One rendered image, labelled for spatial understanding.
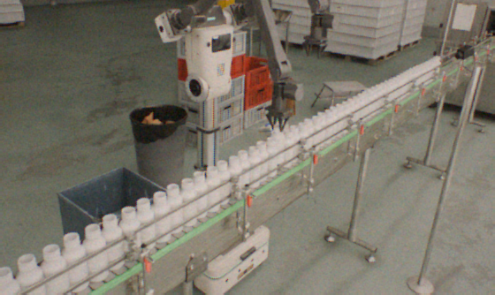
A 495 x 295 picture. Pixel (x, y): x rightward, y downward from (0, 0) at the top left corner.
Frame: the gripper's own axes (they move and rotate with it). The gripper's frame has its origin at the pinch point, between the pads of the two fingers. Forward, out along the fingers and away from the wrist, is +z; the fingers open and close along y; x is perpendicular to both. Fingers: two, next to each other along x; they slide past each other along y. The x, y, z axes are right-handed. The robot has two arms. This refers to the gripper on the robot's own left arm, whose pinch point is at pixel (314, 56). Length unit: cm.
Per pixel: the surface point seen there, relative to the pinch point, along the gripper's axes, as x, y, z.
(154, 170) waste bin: 0, 133, 116
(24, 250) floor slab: 99, 143, 138
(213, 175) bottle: 89, -17, 24
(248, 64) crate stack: -209, 211, 83
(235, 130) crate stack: -131, 162, 131
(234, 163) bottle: 77, -16, 24
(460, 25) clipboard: -387, 29, 32
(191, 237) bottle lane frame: 103, -20, 41
